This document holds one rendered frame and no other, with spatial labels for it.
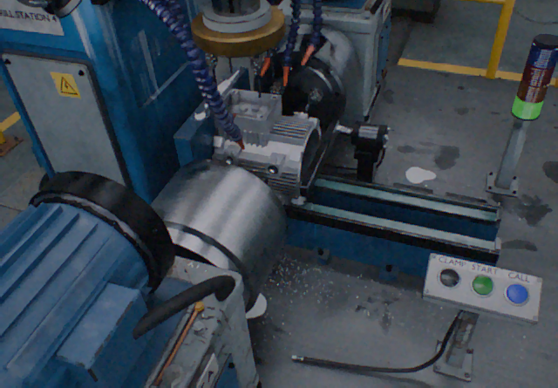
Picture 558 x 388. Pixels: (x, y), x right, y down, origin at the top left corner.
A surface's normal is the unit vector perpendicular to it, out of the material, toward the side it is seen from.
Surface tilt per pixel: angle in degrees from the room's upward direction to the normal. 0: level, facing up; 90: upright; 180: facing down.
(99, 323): 0
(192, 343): 0
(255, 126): 90
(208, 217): 17
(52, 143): 90
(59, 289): 40
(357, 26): 90
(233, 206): 28
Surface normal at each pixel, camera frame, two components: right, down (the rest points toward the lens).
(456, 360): -0.34, 0.63
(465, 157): -0.06, -0.75
